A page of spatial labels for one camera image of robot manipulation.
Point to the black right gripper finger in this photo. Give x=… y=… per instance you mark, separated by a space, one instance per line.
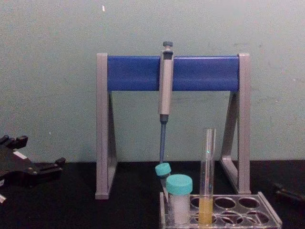
x=287 y=193

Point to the grey clear test tube rack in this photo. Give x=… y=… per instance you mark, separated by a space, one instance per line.
x=268 y=207

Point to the glass test tube yellow liquid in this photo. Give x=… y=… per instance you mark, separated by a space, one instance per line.
x=206 y=210

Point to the black table cloth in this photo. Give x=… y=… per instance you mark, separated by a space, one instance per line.
x=71 y=210

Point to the grey pipette with blue tip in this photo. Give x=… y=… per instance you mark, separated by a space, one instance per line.
x=166 y=90

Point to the grey and blue pipette stand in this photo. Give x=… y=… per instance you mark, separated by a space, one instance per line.
x=202 y=71

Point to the large vial with teal cap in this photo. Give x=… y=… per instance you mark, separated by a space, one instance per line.
x=179 y=186

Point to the small tube with teal cap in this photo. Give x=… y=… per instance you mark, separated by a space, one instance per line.
x=163 y=169

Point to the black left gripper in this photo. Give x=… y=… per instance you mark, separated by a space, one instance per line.
x=16 y=170

